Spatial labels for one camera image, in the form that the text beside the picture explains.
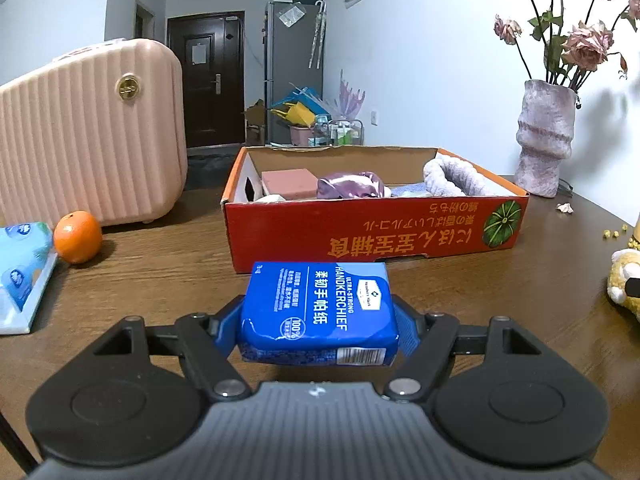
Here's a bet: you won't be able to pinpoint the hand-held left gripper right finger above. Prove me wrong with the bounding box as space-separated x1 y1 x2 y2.
382 296 531 403

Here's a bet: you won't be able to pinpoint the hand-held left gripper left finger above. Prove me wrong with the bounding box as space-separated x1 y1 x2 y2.
92 296 251 401

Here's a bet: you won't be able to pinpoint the yellow plush toy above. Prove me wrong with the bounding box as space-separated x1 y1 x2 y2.
606 247 640 322

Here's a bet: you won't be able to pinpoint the blue handkerchief tissue pack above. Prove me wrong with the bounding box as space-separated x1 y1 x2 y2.
237 261 402 366

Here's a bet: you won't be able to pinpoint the orange cardboard box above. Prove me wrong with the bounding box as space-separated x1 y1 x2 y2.
221 146 531 275

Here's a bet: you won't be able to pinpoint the light blue fluffy towel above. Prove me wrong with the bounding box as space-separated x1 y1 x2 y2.
390 183 441 199

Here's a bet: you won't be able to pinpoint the grey knitted cloth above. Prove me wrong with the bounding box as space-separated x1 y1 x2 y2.
422 156 502 198

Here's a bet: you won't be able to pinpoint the purple satin cap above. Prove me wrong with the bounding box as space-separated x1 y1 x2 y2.
316 171 394 200

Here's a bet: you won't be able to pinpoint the pink sponge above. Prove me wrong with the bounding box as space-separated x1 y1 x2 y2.
261 168 320 200

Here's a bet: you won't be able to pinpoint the scattered yellow crumbs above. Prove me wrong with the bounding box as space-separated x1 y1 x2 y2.
601 222 640 252

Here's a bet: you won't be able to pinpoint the lilac ceramic vase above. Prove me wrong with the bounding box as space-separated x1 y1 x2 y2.
515 79 577 199

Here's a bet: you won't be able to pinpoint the orange fruit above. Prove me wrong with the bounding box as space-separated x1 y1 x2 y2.
53 211 103 265

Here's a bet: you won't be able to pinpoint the brown cardboard box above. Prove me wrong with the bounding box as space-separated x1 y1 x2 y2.
244 99 269 146

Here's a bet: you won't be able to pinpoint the metal trolley cart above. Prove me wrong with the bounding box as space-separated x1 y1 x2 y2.
314 116 365 147

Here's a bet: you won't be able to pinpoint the light blue tissue pack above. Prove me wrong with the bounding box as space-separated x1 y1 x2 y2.
0 221 59 336

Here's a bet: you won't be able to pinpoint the dark brown entrance door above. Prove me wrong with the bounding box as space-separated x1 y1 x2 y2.
166 11 246 149

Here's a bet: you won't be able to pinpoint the blue and yellow bags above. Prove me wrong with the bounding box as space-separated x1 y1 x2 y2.
270 86 331 129

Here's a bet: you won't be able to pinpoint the pink ribbed suitcase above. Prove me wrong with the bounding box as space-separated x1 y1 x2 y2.
0 37 189 231

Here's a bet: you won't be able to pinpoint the grey refrigerator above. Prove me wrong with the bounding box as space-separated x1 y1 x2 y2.
264 0 325 146

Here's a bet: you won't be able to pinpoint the clear folded umbrella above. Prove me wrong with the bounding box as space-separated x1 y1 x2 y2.
309 1 327 70

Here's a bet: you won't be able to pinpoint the purple wall decal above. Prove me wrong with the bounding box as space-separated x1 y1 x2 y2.
338 69 366 120

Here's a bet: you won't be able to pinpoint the interior door frame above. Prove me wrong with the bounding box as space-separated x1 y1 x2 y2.
134 0 157 40

